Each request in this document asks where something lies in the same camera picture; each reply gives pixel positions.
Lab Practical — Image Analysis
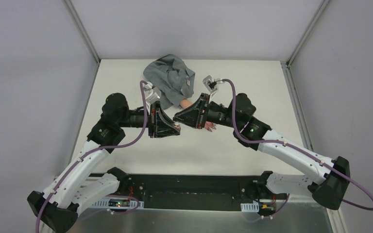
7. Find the mannequin hand with painted nails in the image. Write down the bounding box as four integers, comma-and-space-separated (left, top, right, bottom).
180, 99, 217, 133

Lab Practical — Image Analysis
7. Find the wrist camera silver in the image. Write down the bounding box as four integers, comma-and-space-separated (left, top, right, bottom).
143, 82, 160, 104
203, 75, 222, 101

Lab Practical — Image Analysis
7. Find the aluminium frame post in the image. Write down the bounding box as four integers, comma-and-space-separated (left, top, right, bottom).
63, 0, 101, 66
287, 0, 332, 68

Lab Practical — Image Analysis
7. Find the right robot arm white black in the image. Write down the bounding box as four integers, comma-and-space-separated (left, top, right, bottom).
173, 93, 350, 210

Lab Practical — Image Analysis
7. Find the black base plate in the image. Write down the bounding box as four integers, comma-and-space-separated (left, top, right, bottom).
86, 173, 288, 212

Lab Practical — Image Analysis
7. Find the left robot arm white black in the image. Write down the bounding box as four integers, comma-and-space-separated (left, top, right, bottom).
27, 93, 181, 233

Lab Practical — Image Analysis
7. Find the right aluminium frame post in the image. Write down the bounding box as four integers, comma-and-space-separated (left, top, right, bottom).
287, 0, 332, 68

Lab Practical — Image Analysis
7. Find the grey shirt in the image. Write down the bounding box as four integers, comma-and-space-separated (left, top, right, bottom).
143, 54, 195, 109

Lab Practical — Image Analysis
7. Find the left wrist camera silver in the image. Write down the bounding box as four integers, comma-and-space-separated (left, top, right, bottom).
143, 82, 160, 104

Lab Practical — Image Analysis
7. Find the left aluminium frame post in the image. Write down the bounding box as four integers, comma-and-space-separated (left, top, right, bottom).
63, 0, 101, 66

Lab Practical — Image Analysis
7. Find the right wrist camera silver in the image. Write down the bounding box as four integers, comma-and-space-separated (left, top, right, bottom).
203, 75, 222, 101

